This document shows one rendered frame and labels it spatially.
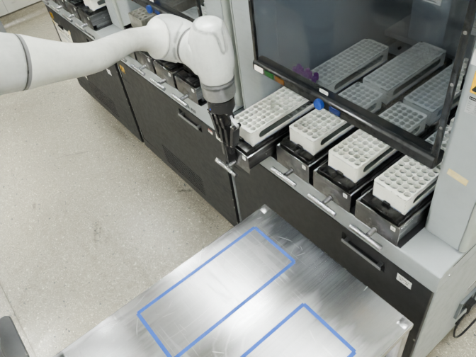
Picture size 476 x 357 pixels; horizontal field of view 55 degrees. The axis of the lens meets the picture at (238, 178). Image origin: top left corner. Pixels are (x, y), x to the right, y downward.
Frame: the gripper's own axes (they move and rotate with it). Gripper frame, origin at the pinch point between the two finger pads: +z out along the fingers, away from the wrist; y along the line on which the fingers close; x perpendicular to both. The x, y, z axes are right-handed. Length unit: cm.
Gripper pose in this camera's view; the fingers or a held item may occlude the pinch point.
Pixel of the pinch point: (229, 151)
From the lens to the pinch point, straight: 137.6
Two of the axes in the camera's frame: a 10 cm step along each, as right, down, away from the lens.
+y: -6.2, -5.0, 6.0
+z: 1.2, 7.0, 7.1
